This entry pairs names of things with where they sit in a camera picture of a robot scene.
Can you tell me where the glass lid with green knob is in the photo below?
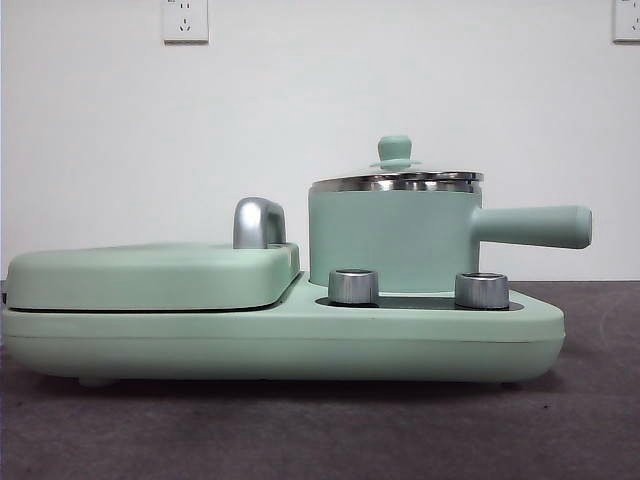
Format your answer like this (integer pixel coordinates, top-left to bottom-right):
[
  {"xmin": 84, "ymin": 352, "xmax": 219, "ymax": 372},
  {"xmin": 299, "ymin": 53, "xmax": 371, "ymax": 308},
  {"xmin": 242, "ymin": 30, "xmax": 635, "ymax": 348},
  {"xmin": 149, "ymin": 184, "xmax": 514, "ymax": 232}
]
[{"xmin": 309, "ymin": 134, "xmax": 485, "ymax": 194}]

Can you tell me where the silver control knob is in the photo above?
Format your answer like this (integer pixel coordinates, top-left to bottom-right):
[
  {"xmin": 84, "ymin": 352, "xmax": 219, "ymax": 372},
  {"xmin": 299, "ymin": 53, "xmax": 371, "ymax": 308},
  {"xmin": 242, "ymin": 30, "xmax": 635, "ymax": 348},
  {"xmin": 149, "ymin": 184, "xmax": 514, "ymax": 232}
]
[
  {"xmin": 327, "ymin": 268, "xmax": 380, "ymax": 305},
  {"xmin": 454, "ymin": 271, "xmax": 510, "ymax": 309}
]

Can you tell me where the green grill cover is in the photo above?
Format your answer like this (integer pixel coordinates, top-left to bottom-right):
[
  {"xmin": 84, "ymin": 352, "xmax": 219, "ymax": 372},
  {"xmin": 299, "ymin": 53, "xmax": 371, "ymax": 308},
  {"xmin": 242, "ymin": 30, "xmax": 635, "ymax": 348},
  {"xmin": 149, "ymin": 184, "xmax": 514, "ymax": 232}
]
[{"xmin": 7, "ymin": 241, "xmax": 302, "ymax": 312}]

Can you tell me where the green pot with handle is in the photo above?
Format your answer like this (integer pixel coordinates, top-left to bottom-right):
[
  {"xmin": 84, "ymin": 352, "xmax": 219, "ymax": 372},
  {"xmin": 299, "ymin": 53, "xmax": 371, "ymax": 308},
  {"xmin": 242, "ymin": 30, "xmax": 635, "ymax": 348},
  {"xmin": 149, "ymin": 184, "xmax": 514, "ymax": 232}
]
[{"xmin": 307, "ymin": 182, "xmax": 594, "ymax": 296}]

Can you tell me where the chrome cover handle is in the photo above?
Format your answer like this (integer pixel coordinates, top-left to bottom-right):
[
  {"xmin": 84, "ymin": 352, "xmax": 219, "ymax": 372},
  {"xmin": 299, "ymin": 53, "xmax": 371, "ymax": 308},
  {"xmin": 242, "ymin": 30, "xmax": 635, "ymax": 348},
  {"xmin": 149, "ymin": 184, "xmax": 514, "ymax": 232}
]
[{"xmin": 232, "ymin": 197, "xmax": 287, "ymax": 250}]

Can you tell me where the white wall socket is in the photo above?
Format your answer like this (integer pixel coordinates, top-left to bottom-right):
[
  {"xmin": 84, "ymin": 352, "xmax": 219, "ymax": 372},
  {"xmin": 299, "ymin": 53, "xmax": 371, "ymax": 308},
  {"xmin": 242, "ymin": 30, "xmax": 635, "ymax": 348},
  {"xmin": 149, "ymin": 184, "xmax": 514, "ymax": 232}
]
[
  {"xmin": 612, "ymin": 0, "xmax": 640, "ymax": 44},
  {"xmin": 162, "ymin": 0, "xmax": 210, "ymax": 45}
]

